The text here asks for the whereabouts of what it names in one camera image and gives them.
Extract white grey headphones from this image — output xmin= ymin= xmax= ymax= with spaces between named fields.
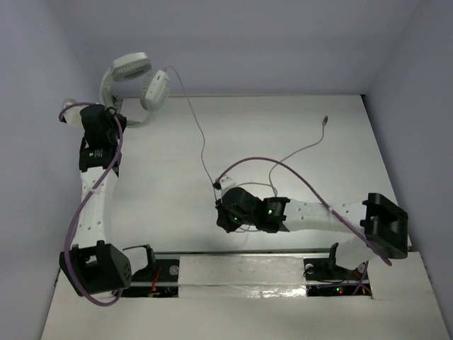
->
xmin=98 ymin=51 xmax=173 ymax=127

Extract grey headphone cable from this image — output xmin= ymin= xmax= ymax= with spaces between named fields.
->
xmin=166 ymin=65 xmax=331 ymax=234

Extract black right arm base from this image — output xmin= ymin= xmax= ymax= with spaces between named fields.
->
xmin=303 ymin=243 xmax=373 ymax=298

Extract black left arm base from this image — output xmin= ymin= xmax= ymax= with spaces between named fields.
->
xmin=122 ymin=244 xmax=180 ymax=298

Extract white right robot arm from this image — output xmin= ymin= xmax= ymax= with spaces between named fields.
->
xmin=215 ymin=187 xmax=408 ymax=278

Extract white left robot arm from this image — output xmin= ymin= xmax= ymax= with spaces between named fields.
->
xmin=58 ymin=101 xmax=161 ymax=305

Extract silver foil covered panel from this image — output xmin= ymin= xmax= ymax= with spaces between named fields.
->
xmin=178 ymin=255 xmax=306 ymax=299

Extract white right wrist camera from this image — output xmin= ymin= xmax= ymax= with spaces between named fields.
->
xmin=213 ymin=174 xmax=236 ymax=196

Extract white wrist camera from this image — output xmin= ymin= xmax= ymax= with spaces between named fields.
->
xmin=58 ymin=98 xmax=85 ymax=129
xmin=213 ymin=174 xmax=236 ymax=196

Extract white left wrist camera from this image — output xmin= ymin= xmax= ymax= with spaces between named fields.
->
xmin=58 ymin=98 xmax=85 ymax=129

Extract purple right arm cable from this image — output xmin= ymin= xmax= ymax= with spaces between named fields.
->
xmin=212 ymin=157 xmax=393 ymax=295

